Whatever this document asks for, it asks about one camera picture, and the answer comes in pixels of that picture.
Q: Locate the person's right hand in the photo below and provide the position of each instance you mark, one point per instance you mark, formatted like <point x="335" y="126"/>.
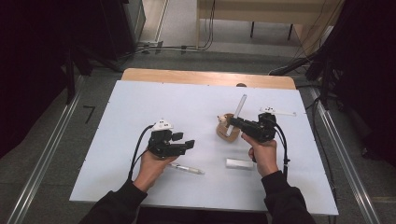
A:
<point x="264" y="155"/>

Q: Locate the person's left hand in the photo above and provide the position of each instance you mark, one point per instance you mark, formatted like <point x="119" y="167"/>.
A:
<point x="152" y="171"/>

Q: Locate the clear pen with barcode label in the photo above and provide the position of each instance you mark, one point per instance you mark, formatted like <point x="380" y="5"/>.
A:
<point x="186" y="168"/>

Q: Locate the white eraser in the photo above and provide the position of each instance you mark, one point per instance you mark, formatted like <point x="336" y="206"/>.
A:
<point x="239" y="163"/>

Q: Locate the grey cabinet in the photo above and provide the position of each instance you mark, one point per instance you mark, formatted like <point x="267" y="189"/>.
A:
<point x="136" y="18"/>

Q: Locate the white pen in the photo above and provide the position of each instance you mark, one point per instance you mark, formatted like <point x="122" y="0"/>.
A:
<point x="240" y="105"/>

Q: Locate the tan pen holder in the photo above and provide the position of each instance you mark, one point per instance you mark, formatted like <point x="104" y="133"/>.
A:
<point x="225" y="132"/>

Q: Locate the light wooden desk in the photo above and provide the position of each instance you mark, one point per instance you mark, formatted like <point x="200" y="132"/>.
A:
<point x="264" y="12"/>

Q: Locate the metal floor rail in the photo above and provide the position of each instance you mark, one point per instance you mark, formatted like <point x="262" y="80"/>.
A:
<point x="345" y="155"/>
<point x="43" y="155"/>

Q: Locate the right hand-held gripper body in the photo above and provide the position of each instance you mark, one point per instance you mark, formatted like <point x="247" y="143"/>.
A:
<point x="261" y="129"/>

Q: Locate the black curtain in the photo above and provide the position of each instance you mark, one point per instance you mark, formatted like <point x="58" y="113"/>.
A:
<point x="364" y="68"/>
<point x="46" y="62"/>

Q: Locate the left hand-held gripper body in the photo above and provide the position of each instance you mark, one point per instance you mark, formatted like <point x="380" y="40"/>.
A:
<point x="162" y="146"/>

